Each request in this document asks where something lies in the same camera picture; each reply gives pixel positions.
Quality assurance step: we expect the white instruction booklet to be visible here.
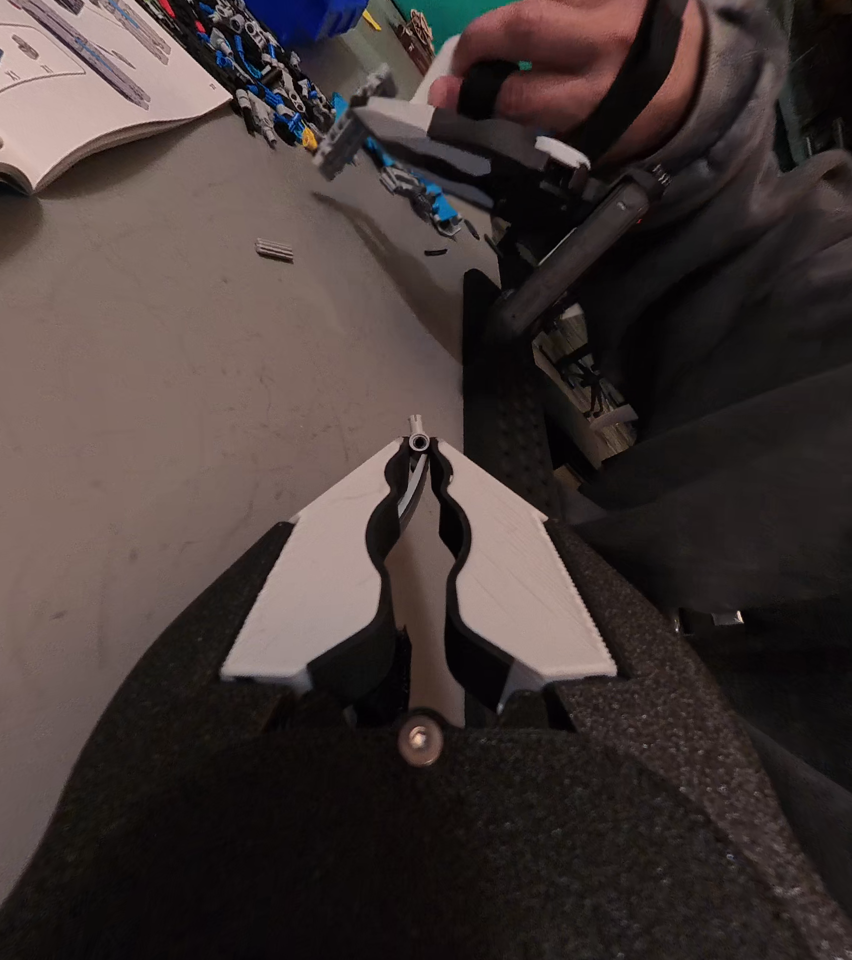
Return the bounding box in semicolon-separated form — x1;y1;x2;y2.
0;0;236;198

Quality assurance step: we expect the person's right forearm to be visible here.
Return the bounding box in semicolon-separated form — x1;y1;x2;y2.
621;0;798;241

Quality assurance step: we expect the pile of small colourful pieces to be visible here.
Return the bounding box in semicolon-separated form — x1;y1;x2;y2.
163;0;341;150

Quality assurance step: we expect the grey panel with holes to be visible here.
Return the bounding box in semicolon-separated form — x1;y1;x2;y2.
315;63;399;183

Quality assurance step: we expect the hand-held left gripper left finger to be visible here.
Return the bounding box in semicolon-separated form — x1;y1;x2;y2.
219;438;408;710

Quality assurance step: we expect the dark perforated foam pad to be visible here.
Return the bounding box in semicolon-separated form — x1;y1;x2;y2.
460;268;573;526

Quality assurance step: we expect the wooden skeleton model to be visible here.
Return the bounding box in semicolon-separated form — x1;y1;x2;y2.
394;7;440;78

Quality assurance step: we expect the grey desk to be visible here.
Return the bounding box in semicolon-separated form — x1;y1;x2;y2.
0;0;506;960

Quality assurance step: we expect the person's right hand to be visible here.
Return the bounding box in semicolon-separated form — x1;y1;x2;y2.
426;0;705;155

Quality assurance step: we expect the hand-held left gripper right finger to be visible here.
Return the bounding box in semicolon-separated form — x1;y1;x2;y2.
429;438;618;712

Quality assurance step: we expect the blue plastic bin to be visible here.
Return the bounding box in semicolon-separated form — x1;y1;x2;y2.
244;0;369;48

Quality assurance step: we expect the green tote bag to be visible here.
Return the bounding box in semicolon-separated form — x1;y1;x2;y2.
392;0;517;27

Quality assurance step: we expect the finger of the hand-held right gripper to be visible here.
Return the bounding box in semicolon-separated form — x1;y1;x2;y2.
372;137;496;181
353;97;466;144

